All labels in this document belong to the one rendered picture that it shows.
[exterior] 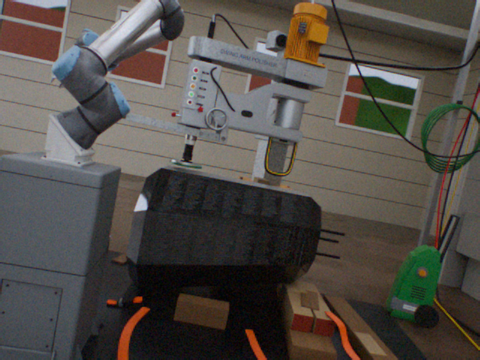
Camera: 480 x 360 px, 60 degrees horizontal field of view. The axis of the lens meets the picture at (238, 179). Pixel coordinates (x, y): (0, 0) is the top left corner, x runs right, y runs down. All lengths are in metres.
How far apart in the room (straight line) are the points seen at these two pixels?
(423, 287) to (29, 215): 2.77
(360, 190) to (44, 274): 8.30
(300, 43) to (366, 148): 6.72
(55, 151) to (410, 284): 2.69
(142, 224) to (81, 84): 1.02
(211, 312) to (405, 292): 1.65
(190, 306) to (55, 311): 0.85
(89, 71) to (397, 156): 8.60
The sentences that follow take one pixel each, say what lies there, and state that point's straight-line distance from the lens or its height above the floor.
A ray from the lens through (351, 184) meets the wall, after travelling 9.52.
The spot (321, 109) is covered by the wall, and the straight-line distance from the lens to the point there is 9.26.
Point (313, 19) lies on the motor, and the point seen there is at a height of 2.00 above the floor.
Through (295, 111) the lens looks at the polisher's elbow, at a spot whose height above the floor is 1.37.
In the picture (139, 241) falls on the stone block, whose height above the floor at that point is 0.40.
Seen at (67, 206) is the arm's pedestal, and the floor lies 0.70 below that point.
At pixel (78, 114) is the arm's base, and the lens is 1.90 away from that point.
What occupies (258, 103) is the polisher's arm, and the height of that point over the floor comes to 1.37.
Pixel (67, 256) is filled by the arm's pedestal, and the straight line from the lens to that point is 1.84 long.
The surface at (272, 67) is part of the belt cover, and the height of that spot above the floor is 1.62.
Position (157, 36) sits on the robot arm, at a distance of 2.31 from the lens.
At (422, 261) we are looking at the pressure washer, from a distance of 3.50.
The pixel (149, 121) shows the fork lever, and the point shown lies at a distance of 2.77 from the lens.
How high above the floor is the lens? 1.07
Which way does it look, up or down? 5 degrees down
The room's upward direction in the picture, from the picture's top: 11 degrees clockwise
